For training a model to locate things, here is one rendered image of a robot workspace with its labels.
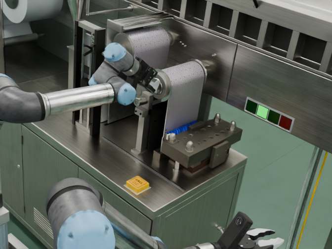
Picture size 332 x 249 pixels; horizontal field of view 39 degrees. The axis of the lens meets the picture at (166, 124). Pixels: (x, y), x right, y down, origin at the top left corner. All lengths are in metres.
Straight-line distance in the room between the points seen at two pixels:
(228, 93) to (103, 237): 1.40
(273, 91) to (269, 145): 2.28
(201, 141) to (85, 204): 1.20
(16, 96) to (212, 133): 1.01
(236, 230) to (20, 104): 0.76
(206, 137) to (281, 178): 1.85
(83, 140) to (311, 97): 1.07
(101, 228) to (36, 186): 1.73
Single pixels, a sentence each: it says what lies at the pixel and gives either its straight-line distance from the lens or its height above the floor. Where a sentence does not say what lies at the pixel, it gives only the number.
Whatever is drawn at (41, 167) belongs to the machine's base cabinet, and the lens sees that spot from 2.56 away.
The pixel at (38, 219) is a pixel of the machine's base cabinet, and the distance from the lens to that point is 2.82.
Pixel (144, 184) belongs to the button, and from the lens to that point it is 1.98.
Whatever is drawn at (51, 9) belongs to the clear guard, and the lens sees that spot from 2.82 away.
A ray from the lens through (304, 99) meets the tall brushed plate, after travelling 2.04.
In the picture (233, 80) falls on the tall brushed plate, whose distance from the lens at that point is 2.21.
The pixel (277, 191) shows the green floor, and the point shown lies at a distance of 3.78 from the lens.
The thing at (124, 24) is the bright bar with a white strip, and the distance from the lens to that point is 2.16.
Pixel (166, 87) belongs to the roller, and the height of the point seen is 1.26.
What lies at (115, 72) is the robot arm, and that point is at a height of 1.39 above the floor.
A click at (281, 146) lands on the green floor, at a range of 4.40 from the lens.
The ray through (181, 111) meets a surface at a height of 1.11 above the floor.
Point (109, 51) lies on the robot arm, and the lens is 1.79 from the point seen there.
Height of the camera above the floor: 2.10
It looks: 29 degrees down
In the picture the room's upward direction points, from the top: 8 degrees clockwise
